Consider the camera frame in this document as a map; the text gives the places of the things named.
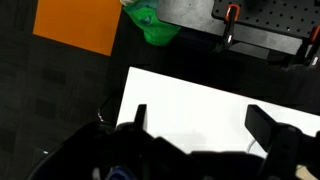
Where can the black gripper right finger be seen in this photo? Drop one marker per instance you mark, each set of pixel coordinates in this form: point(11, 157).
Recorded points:
point(261, 128)

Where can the grey metal base plate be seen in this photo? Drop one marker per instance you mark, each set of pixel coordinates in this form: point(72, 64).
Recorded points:
point(193, 15)

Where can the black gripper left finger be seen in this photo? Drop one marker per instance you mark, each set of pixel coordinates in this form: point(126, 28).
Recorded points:
point(140, 116)

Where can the orange black bar clamp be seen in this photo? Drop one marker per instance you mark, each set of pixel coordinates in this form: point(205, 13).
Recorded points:
point(230, 28)
point(311, 43)

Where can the black perforated breadboard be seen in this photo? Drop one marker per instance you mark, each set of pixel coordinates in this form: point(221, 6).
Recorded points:
point(276, 15)

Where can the green clamp object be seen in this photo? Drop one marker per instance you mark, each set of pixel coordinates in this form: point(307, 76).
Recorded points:
point(156, 28)

